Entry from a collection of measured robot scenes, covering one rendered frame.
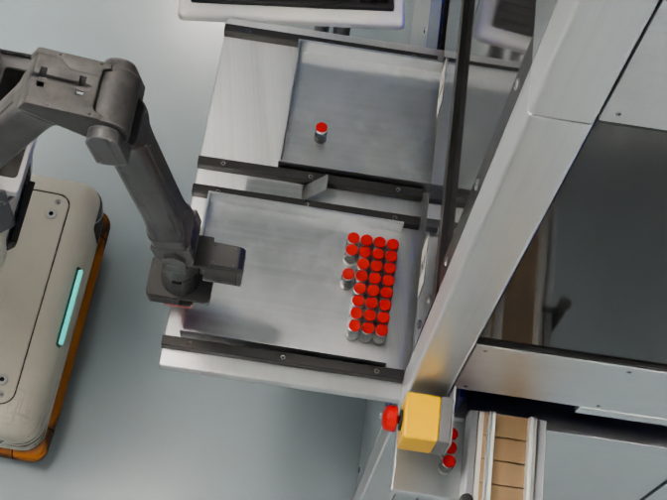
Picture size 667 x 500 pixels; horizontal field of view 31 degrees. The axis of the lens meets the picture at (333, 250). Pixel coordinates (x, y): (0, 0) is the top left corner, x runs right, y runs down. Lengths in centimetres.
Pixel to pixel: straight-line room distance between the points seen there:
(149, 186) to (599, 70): 69
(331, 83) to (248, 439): 99
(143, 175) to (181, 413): 140
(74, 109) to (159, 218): 30
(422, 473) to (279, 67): 79
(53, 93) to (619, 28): 67
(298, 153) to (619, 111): 109
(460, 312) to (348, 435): 133
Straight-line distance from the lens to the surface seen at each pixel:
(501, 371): 178
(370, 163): 216
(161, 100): 325
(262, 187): 212
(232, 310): 203
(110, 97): 143
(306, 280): 205
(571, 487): 236
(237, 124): 219
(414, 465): 197
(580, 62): 109
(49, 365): 268
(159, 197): 161
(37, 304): 271
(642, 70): 110
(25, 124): 150
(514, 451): 195
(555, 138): 119
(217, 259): 181
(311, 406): 290
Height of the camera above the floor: 276
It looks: 65 degrees down
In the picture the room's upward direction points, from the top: 11 degrees clockwise
